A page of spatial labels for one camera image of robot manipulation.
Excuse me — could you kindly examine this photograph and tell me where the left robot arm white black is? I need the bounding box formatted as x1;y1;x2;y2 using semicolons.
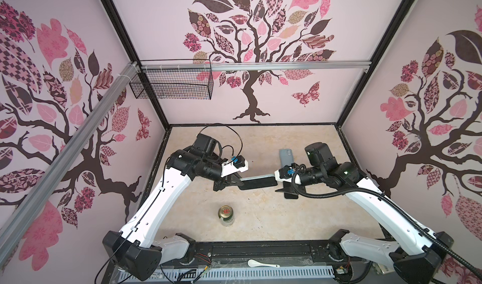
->
102;133;249;281

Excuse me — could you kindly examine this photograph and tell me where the thin black camera cable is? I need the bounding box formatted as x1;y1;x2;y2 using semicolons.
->
197;123;244;159

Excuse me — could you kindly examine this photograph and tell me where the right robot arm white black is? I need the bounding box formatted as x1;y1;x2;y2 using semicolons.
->
275;142;453;283

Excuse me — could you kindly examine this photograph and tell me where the aluminium rail left wall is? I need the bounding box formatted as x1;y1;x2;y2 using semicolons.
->
1;61;139;264

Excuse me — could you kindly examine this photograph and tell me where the white slotted cable duct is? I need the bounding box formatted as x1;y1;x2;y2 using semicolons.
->
117;266;335;283

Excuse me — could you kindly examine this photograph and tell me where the light blue phone case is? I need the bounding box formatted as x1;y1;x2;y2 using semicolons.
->
279;149;294;169

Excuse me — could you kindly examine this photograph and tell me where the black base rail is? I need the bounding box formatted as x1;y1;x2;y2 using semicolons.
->
101;239;392;284

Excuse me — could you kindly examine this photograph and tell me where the black wire basket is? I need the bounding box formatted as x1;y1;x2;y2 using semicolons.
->
129;58;214;100

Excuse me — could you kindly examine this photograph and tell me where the white plastic spoon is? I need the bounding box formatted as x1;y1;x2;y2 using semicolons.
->
247;259;281;268

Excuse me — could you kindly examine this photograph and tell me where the green beverage can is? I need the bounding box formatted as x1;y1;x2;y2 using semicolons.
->
218;205;235;226

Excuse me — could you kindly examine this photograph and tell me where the aluminium rail back wall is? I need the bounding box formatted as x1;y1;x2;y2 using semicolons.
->
141;60;372;72

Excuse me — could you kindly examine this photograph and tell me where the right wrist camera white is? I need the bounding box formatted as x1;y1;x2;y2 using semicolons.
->
274;166;301;184

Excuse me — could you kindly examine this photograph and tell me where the black smartphone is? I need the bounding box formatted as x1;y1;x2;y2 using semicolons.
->
238;174;278;191
283;182;299;199

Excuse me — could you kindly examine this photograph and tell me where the aluminium rail wall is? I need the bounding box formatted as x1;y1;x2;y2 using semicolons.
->
141;60;372;72
1;61;139;264

